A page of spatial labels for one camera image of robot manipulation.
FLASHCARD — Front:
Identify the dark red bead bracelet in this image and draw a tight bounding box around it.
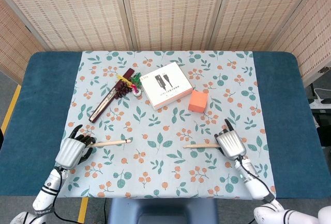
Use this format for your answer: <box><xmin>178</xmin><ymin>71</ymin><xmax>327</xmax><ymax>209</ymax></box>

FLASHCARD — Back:
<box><xmin>115</xmin><ymin>82</ymin><xmax>132</xmax><ymax>100</ymax></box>

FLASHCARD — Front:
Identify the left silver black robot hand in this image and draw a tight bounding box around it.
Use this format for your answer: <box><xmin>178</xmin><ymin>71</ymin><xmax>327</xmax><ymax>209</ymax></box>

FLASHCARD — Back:
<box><xmin>54</xmin><ymin>124</ymin><xmax>96</xmax><ymax>170</ymax></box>

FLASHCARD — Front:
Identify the bamboo folding screen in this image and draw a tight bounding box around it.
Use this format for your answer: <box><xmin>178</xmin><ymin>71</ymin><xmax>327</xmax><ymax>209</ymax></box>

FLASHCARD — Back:
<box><xmin>0</xmin><ymin>0</ymin><xmax>331</xmax><ymax>87</ymax></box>

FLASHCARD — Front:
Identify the white power cable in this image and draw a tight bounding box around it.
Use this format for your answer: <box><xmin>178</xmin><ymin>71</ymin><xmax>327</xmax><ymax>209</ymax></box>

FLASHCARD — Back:
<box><xmin>314</xmin><ymin>87</ymin><xmax>331</xmax><ymax>100</ymax></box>

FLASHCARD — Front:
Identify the wooden stick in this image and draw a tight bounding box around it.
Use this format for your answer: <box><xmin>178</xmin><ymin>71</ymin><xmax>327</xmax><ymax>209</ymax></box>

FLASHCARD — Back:
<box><xmin>86</xmin><ymin>139</ymin><xmax>131</xmax><ymax>148</ymax></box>
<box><xmin>183</xmin><ymin>143</ymin><xmax>220</xmax><ymax>149</ymax></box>

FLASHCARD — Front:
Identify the colourful feather shuttlecock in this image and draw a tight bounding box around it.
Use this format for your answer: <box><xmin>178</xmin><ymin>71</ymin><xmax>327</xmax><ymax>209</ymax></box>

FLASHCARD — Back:
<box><xmin>130</xmin><ymin>72</ymin><xmax>143</xmax><ymax>98</ymax></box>

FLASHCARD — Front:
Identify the orange cube box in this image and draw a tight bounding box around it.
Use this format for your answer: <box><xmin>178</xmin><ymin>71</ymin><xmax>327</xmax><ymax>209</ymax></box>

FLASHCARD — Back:
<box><xmin>188</xmin><ymin>90</ymin><xmax>209</xmax><ymax>113</ymax></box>

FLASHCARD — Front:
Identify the blue table cover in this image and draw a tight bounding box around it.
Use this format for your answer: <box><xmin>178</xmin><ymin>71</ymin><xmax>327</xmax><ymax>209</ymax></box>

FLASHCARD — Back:
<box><xmin>0</xmin><ymin>51</ymin><xmax>328</xmax><ymax>199</ymax></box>

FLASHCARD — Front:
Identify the floral patterned tablecloth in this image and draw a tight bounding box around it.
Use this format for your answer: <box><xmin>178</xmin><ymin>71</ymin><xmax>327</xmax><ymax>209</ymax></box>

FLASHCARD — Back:
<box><xmin>48</xmin><ymin>50</ymin><xmax>277</xmax><ymax>200</ymax></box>

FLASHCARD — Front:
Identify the white power strip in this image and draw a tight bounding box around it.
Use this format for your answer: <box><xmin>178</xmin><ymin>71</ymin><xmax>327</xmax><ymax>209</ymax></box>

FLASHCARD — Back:
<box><xmin>309</xmin><ymin>98</ymin><xmax>331</xmax><ymax>109</ymax></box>

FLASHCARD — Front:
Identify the white cable product box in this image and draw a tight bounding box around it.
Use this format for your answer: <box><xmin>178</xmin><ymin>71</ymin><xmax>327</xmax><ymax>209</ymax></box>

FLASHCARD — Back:
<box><xmin>140</xmin><ymin>62</ymin><xmax>193</xmax><ymax>111</ymax></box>

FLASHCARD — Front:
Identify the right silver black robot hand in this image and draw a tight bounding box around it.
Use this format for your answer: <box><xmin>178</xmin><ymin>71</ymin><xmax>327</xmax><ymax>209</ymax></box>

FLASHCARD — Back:
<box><xmin>214</xmin><ymin>118</ymin><xmax>247</xmax><ymax>160</ymax></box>

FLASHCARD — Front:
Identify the dark red folding fan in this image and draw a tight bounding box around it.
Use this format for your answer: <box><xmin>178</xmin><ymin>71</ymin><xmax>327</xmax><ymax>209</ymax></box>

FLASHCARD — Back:
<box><xmin>88</xmin><ymin>68</ymin><xmax>136</xmax><ymax>123</ymax></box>

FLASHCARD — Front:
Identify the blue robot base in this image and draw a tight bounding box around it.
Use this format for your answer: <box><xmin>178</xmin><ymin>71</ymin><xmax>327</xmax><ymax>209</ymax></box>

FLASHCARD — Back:
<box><xmin>107</xmin><ymin>198</ymin><xmax>218</xmax><ymax>224</ymax></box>

